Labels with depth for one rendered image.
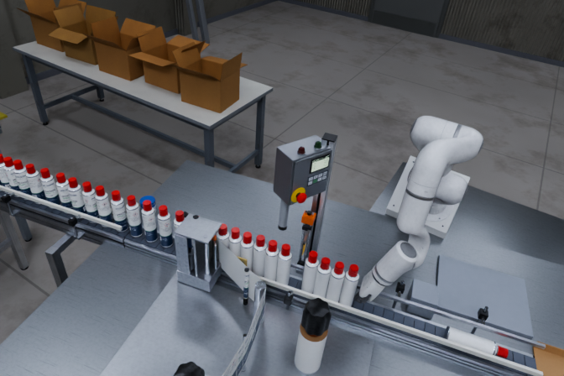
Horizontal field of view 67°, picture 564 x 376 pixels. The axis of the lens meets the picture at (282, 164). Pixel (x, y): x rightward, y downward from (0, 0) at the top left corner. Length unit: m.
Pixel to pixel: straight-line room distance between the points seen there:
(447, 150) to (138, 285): 1.26
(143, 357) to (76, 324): 0.32
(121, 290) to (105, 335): 0.19
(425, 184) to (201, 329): 0.91
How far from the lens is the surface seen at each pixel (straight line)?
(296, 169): 1.36
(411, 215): 1.39
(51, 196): 2.16
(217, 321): 1.64
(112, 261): 1.95
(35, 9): 4.49
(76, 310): 1.83
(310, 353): 1.44
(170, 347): 1.60
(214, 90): 3.00
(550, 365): 1.95
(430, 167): 1.33
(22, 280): 3.19
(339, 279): 1.59
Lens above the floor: 2.23
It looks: 35 degrees down
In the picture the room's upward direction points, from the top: 5 degrees clockwise
